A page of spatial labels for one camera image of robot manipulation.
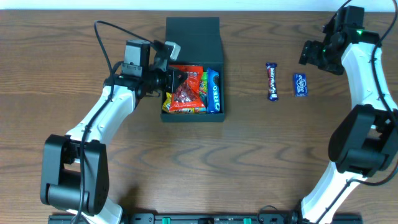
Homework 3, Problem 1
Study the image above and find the Haribo gummy bag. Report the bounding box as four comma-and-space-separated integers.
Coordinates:
199, 72, 208, 106

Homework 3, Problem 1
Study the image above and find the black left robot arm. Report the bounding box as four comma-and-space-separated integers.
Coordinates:
40, 40, 187, 223

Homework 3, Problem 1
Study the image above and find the dark green box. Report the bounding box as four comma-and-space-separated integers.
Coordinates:
160, 17, 225, 123

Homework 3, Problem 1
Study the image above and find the red snack bag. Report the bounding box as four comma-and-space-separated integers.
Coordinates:
170, 65, 206, 114

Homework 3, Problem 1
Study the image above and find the small blue candy pack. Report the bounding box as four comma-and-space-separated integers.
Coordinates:
293, 73, 308, 97

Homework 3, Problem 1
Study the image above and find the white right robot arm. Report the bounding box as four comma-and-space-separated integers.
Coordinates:
287, 2, 397, 223

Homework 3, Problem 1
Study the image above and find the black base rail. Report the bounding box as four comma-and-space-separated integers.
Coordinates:
47, 213, 364, 224

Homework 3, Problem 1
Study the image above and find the blue Oreo pack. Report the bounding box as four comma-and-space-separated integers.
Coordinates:
206, 68, 221, 114

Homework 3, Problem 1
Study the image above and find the yellow snack bag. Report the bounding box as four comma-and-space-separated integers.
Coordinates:
162, 93, 195, 114

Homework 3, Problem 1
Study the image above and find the Dairy Milk chocolate bar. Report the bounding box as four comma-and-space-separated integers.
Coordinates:
266, 63, 279, 101

